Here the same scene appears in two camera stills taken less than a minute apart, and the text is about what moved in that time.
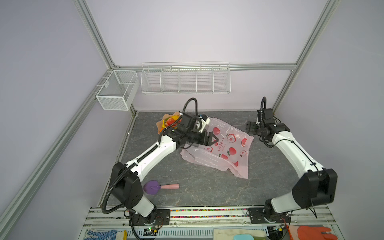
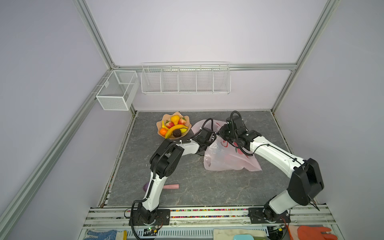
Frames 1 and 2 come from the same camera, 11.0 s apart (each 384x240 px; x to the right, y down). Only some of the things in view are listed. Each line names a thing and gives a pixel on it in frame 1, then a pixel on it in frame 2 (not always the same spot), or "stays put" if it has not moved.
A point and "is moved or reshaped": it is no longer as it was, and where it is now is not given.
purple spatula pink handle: [152, 187] stays put
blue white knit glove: [102, 235] stays put
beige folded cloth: [228, 234] stays put
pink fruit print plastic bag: [230, 152] is moved or reshaped
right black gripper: [250, 127] to [222, 131]
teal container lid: [243, 237] stays put
